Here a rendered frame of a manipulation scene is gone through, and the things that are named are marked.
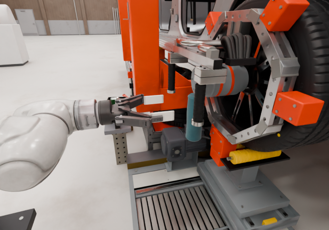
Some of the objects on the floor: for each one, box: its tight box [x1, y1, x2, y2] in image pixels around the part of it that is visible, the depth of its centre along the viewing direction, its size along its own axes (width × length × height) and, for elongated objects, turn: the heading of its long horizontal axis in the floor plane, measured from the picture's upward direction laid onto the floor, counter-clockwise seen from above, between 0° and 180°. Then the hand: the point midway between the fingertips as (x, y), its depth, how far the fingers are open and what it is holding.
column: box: [113, 133, 128, 165], centre depth 151 cm, size 10×10×42 cm
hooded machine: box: [0, 4, 29, 67], centre depth 497 cm, size 77×71×150 cm
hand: (164, 106), depth 60 cm, fingers open, 13 cm apart
